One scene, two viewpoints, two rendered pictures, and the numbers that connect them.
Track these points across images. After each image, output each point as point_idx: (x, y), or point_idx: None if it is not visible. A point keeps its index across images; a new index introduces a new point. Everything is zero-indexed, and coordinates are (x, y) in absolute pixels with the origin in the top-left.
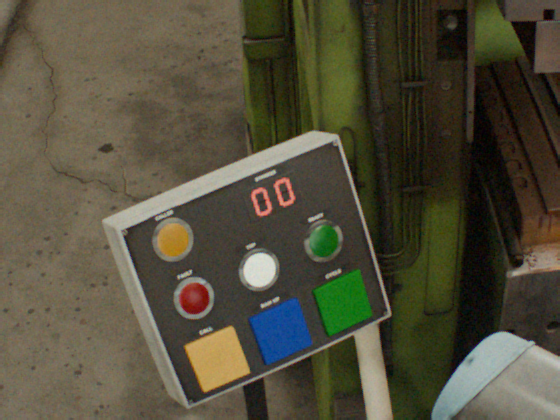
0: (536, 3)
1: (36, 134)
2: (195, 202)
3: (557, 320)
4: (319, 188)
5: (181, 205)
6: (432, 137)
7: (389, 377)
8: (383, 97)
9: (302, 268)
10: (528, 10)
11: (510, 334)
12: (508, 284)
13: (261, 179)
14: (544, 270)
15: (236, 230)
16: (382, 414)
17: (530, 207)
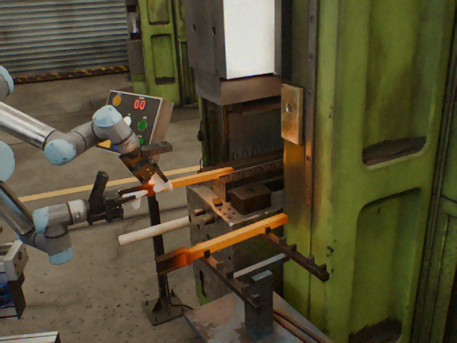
0: (193, 58)
1: None
2: (126, 94)
3: (198, 224)
4: (149, 109)
5: (123, 93)
6: (217, 137)
7: None
8: (207, 111)
9: (134, 128)
10: (192, 62)
11: (1, 67)
12: (185, 188)
13: (140, 98)
14: (192, 190)
15: (128, 107)
16: (163, 224)
17: (208, 168)
